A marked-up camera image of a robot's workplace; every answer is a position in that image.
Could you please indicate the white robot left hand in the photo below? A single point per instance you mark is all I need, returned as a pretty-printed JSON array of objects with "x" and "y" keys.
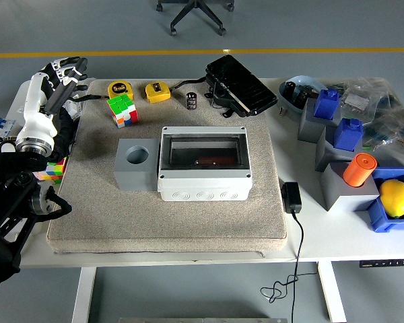
[{"x": 35, "y": 111}]

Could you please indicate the clear hinged box lid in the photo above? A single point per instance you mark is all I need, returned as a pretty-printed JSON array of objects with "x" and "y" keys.
[{"x": 165, "y": 151}]

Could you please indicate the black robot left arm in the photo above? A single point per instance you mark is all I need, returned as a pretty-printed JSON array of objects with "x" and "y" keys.
[{"x": 6, "y": 208}]

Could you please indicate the black cloth bundle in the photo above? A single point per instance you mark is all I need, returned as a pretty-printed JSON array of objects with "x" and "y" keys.
[{"x": 65, "y": 134}]

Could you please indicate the white blue circuit breaker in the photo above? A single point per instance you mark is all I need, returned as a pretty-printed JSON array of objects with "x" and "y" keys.
[{"x": 0, "y": 131}]

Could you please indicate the Rubik's cube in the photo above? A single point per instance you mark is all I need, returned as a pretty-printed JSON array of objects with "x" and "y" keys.
[
  {"x": 55, "y": 170},
  {"x": 121, "y": 104}
]

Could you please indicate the yellow tape measure round label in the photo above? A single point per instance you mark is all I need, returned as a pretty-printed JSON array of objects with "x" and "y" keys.
[{"x": 119, "y": 89}]

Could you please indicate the grey block with round hole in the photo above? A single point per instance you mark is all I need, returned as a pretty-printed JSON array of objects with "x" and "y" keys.
[{"x": 134, "y": 178}]

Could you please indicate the yellow tape measure black clip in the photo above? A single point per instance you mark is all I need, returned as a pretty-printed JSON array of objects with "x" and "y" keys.
[{"x": 156, "y": 92}]

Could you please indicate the black cylindrical capacitor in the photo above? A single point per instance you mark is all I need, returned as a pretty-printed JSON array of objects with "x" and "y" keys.
[
  {"x": 287, "y": 88},
  {"x": 191, "y": 100},
  {"x": 302, "y": 97}
]

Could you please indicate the black office chair base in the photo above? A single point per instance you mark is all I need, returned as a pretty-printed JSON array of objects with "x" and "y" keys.
[{"x": 197, "y": 13}]

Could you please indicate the white table leg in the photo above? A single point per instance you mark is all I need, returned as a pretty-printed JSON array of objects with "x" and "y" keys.
[
  {"x": 331, "y": 292},
  {"x": 84, "y": 296}
]

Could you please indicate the grey-brown table mat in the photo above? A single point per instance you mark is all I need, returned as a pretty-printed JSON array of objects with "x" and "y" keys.
[{"x": 205, "y": 228}]

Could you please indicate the small metal plug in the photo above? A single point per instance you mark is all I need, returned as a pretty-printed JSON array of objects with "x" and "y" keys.
[{"x": 283, "y": 110}]

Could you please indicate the black power adapter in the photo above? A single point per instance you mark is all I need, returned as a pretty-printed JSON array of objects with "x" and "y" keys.
[{"x": 291, "y": 196}]

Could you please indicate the light blue dish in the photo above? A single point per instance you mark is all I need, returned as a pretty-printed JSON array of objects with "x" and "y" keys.
[{"x": 306, "y": 80}]

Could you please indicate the grey holder block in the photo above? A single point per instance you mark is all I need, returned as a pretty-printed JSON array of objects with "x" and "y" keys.
[
  {"x": 325, "y": 154},
  {"x": 309, "y": 128},
  {"x": 346, "y": 198}
]

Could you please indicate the blue plastic bottle block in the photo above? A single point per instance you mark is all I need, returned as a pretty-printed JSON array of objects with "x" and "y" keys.
[
  {"x": 326, "y": 104},
  {"x": 348, "y": 134}
]

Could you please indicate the clear plastic bag of parts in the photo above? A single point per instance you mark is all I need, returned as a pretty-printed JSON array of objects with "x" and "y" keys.
[
  {"x": 360, "y": 97},
  {"x": 394, "y": 134}
]

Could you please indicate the blue plastic bin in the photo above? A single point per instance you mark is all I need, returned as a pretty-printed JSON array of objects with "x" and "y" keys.
[{"x": 377, "y": 218}]

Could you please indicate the yellow lemon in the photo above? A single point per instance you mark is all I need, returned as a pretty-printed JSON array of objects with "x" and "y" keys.
[{"x": 395, "y": 198}]

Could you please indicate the black table control panel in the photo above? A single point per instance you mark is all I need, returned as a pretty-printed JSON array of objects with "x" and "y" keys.
[{"x": 385, "y": 263}]

